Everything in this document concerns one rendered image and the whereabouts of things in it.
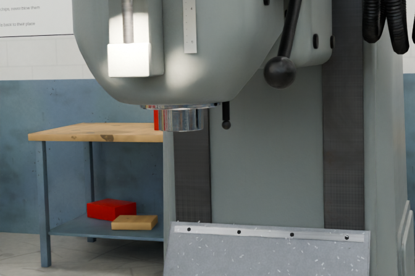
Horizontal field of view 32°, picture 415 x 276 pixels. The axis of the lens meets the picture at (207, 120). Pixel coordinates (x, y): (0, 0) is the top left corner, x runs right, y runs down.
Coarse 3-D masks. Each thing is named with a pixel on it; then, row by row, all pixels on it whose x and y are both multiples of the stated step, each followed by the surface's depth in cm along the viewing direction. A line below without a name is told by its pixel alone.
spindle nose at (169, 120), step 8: (160, 112) 76; (168, 112) 76; (176, 112) 75; (184, 112) 75; (192, 112) 76; (200, 112) 77; (160, 120) 77; (168, 120) 76; (176, 120) 75; (184, 120) 75; (192, 120) 76; (200, 120) 77; (160, 128) 77; (168, 128) 76; (176, 128) 75; (184, 128) 75; (192, 128) 76; (200, 128) 77
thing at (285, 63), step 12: (300, 0) 72; (288, 12) 71; (288, 24) 69; (288, 36) 68; (288, 48) 67; (276, 60) 65; (288, 60) 65; (264, 72) 66; (276, 72) 65; (288, 72) 65; (276, 84) 65; (288, 84) 65
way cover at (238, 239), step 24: (168, 240) 118; (192, 240) 117; (216, 240) 116; (240, 240) 114; (264, 240) 113; (288, 240) 112; (312, 240) 111; (336, 240) 110; (360, 240) 109; (168, 264) 116; (192, 264) 115; (216, 264) 114; (240, 264) 113; (264, 264) 112; (288, 264) 111; (312, 264) 110; (336, 264) 109; (360, 264) 108
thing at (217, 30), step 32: (96, 0) 70; (192, 0) 67; (224, 0) 67; (256, 0) 70; (96, 32) 70; (192, 32) 67; (224, 32) 67; (256, 32) 70; (96, 64) 71; (192, 64) 68; (224, 64) 69; (256, 64) 76; (128, 96) 71; (160, 96) 69; (192, 96) 70; (224, 96) 72
